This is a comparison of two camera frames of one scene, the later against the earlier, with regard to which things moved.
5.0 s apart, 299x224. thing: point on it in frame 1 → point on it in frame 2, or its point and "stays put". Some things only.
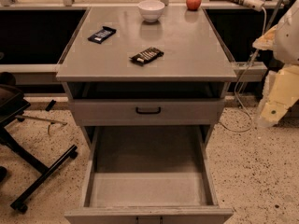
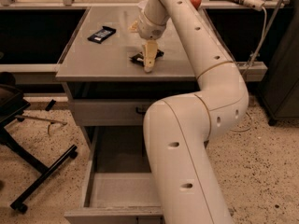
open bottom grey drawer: (149, 175) stays put
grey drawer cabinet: (149, 84) stays put
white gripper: (288, 36) → (150, 29)
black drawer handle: (148, 112) stays put
